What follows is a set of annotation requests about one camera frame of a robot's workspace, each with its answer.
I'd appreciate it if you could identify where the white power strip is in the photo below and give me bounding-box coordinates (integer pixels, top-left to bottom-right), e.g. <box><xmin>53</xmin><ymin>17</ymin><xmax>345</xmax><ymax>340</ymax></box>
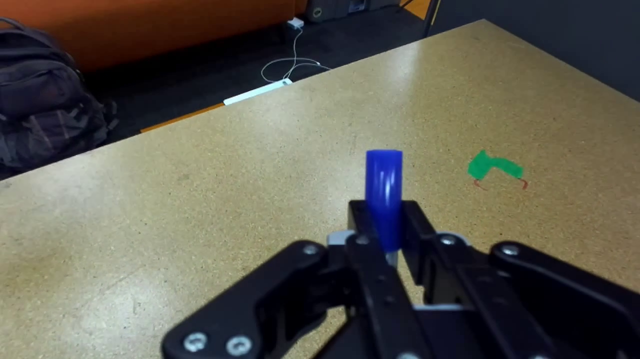
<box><xmin>222</xmin><ymin>76</ymin><xmax>296</xmax><ymax>108</ymax></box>

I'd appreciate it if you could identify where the orange couch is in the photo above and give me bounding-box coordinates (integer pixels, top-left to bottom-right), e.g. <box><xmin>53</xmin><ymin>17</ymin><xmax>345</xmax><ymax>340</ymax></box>
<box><xmin>0</xmin><ymin>0</ymin><xmax>311</xmax><ymax>74</ymax></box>

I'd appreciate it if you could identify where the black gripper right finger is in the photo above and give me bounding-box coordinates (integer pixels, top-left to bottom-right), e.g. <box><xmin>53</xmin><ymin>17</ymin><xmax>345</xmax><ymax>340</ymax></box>
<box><xmin>397</xmin><ymin>200</ymin><xmax>640</xmax><ymax>359</ymax></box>

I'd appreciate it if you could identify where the blue marker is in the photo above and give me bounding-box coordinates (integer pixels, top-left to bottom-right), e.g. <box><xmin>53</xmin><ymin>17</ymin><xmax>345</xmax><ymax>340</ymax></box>
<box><xmin>364</xmin><ymin>148</ymin><xmax>405</xmax><ymax>268</ymax></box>

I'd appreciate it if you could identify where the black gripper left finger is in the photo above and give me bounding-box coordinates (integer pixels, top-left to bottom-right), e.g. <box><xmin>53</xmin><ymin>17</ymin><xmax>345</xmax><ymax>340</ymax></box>
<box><xmin>159</xmin><ymin>198</ymin><xmax>428</xmax><ymax>359</ymax></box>

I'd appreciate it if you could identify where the thin white cable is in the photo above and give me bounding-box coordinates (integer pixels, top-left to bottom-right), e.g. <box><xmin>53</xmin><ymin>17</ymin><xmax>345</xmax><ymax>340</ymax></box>
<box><xmin>258</xmin><ymin>17</ymin><xmax>329</xmax><ymax>86</ymax></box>

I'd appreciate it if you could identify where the green tape arrow-shaped piece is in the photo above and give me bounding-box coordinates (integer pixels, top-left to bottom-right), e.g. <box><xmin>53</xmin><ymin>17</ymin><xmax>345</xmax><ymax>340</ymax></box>
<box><xmin>466</xmin><ymin>148</ymin><xmax>530</xmax><ymax>192</ymax></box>

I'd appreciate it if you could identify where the orange flat panel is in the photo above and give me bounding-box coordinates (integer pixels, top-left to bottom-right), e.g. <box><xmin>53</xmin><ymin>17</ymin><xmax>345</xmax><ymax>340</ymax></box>
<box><xmin>138</xmin><ymin>102</ymin><xmax>227</xmax><ymax>136</ymax></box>

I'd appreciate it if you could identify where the dark backpack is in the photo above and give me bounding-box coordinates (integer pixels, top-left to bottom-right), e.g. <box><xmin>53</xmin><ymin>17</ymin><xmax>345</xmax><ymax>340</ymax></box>
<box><xmin>0</xmin><ymin>19</ymin><xmax>121</xmax><ymax>182</ymax></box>

